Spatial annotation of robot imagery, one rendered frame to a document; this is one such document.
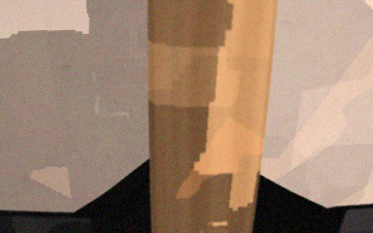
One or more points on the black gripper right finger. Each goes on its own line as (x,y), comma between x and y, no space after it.
(279,210)

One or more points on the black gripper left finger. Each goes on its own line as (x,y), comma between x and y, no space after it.
(124,208)

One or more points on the wooden side rail with metal hooks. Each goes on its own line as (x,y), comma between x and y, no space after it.
(209,78)

